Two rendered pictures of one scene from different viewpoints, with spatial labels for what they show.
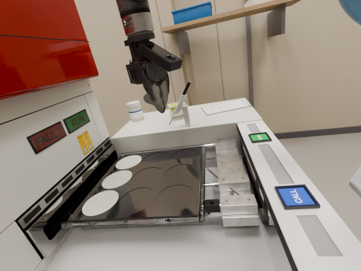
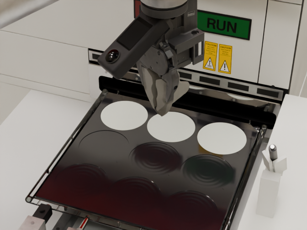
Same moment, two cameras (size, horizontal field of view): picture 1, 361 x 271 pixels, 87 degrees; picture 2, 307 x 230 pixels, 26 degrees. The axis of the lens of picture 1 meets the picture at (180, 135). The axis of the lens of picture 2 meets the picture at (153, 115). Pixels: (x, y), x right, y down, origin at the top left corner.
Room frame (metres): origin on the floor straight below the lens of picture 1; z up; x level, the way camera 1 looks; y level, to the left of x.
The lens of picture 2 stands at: (0.68, -0.83, 1.79)
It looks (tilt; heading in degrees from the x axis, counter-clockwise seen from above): 39 degrees down; 99
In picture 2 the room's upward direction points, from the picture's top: straight up
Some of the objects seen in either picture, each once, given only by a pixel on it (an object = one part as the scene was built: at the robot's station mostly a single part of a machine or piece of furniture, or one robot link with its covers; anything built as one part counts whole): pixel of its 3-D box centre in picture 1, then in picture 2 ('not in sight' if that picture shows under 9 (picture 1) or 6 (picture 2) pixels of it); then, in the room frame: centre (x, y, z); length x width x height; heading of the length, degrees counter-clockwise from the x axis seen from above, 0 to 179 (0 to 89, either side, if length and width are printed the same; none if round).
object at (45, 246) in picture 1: (87, 185); (180, 99); (0.56, 0.34, 0.89); 0.44 x 0.02 x 0.10; 168
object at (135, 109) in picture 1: (135, 111); not in sight; (1.00, 0.21, 1.01); 0.07 x 0.07 x 0.10
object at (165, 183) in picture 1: (147, 176); (154, 159); (0.53, 0.13, 0.90); 0.34 x 0.34 x 0.01; 78
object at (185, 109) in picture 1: (181, 110); (272, 176); (0.75, -0.02, 1.03); 0.06 x 0.04 x 0.13; 78
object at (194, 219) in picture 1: (127, 222); (71, 140); (0.36, 0.17, 0.90); 0.37 x 0.01 x 0.01; 78
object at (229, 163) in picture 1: (231, 175); not in sight; (0.50, -0.13, 0.87); 0.36 x 0.08 x 0.03; 168
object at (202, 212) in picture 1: (202, 172); (119, 224); (0.50, -0.05, 0.90); 0.38 x 0.01 x 0.01; 168
